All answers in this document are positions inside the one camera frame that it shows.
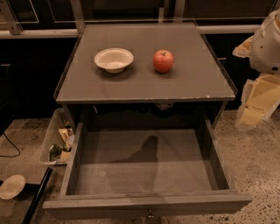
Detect black cable on floor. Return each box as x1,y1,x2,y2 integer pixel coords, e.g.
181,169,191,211
0,132,22,158

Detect clear plastic storage bin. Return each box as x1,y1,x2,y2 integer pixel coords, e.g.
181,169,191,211
39,108,75,166

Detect grey cabinet with top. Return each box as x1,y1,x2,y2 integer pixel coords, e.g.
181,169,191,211
53,22,238,130

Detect open grey drawer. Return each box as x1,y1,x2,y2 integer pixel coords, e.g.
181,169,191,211
44,121,252,220

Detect black bar on floor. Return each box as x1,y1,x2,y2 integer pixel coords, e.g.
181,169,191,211
22,168,53,224

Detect metal railing frame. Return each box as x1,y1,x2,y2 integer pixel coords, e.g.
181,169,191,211
0,0,280,39

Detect white paper bowl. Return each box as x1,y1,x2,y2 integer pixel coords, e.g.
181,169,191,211
94,48,134,74

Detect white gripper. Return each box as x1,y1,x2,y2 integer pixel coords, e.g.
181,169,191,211
233,9,280,131

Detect white plate on floor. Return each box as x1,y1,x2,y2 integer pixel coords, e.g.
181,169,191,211
0,175,25,200

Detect red apple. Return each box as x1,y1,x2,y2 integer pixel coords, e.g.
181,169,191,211
153,50,174,74

